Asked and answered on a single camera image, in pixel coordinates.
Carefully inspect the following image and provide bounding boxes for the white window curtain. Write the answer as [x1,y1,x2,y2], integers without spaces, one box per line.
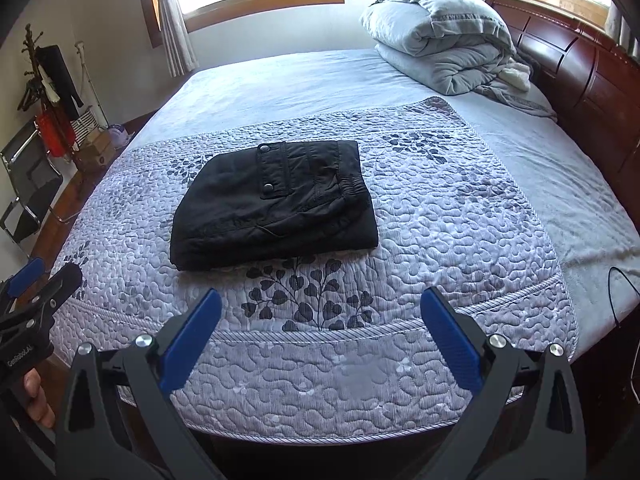
[157,0,198,77]

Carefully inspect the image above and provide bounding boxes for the purple round object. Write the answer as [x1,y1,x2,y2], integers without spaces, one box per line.
[107,124,134,151]

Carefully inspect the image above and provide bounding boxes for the folded grey duvet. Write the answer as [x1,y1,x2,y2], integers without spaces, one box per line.
[360,0,556,120]

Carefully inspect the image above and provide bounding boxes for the cardboard box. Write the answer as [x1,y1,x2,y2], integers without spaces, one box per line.
[76,129,116,172]

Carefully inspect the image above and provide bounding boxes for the grey patterned quilted bedspread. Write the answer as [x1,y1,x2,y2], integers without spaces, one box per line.
[51,96,578,444]

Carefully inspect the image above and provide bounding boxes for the black metal chair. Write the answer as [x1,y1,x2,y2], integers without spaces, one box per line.
[1,119,63,246]

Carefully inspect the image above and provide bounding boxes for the coat rack with clothes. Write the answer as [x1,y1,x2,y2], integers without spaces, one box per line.
[17,24,84,162]

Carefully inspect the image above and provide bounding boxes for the grey bed sheet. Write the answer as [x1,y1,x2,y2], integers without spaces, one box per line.
[131,49,639,356]

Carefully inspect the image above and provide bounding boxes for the black cable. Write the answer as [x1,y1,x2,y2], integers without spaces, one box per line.
[606,264,640,331]

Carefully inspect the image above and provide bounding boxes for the dark red wooden headboard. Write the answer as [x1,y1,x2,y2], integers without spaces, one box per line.
[486,0,639,224]

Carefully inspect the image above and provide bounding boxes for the black pants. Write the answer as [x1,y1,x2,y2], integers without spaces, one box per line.
[170,140,378,272]

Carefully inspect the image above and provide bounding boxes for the person's left hand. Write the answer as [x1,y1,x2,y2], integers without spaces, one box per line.
[23,368,55,429]

